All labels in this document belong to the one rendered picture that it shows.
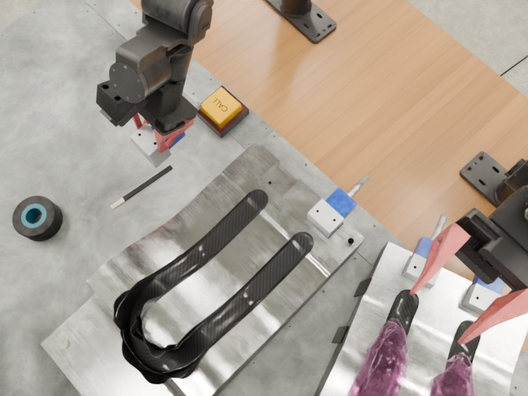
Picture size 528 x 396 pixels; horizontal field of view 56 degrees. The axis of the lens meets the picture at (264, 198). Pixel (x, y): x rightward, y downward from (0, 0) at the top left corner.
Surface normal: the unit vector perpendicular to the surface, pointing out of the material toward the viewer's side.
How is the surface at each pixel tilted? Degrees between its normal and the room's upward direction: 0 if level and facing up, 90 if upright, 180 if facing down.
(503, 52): 0
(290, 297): 3
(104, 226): 0
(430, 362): 29
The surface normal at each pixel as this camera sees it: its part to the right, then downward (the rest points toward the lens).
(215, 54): -0.02, -0.33
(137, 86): -0.46, 0.58
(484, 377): 0.18, -0.66
